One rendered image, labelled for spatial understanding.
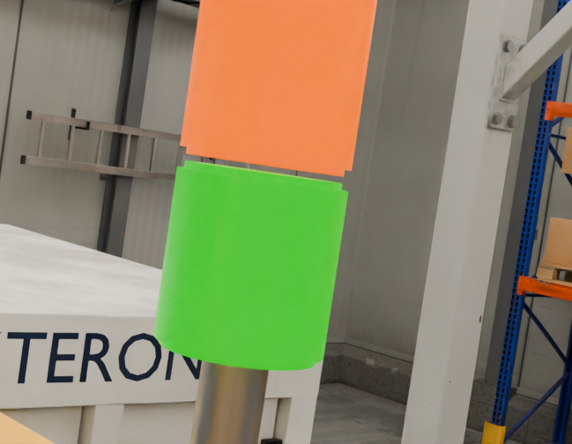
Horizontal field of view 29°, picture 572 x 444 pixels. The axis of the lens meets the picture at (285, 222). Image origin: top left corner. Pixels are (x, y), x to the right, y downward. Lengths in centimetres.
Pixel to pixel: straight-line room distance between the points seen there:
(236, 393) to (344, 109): 9
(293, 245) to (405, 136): 1129
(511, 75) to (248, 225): 258
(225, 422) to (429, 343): 260
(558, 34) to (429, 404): 99
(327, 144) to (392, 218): 1129
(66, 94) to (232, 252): 897
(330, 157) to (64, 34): 894
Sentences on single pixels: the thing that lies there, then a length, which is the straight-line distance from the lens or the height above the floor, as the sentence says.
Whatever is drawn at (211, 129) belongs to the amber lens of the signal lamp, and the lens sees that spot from 30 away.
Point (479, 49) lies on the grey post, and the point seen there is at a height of 258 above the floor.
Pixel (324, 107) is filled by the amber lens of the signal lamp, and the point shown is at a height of 223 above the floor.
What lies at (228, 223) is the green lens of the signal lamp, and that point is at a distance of 30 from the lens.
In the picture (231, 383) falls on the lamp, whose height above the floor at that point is 215.
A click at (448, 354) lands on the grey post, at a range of 288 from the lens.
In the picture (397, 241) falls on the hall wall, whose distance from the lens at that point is 1153.
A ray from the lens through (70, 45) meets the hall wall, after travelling 927.
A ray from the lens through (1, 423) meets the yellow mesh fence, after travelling 46.
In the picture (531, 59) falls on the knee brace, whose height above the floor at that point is 256.
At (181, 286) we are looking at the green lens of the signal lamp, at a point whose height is 218.
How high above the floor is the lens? 222
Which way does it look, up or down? 3 degrees down
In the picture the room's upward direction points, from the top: 8 degrees clockwise
